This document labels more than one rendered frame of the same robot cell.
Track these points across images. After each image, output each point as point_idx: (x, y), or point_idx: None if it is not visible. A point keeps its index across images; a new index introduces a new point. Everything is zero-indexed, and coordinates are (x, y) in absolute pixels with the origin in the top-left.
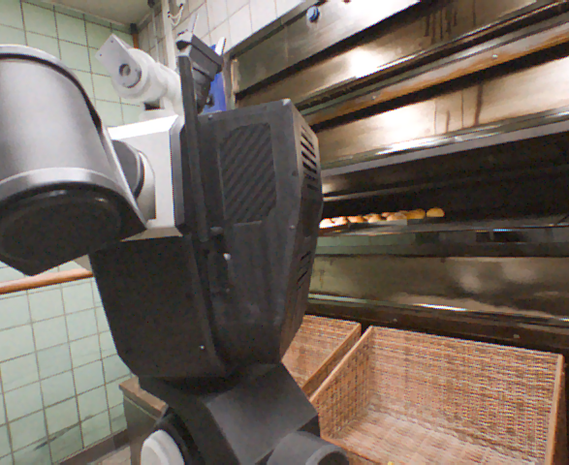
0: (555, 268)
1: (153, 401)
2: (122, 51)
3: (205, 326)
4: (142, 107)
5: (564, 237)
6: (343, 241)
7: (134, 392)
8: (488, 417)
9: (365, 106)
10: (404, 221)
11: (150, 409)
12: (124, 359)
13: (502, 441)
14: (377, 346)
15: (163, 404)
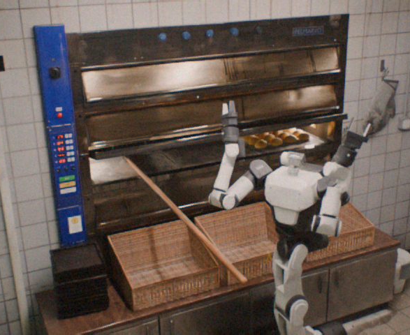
0: None
1: (110, 323)
2: (304, 158)
3: (317, 213)
4: (293, 166)
5: (265, 160)
6: (176, 175)
7: (83, 332)
8: (247, 234)
9: (194, 100)
10: (160, 150)
11: (112, 328)
12: (306, 227)
13: (252, 240)
14: None
15: (119, 319)
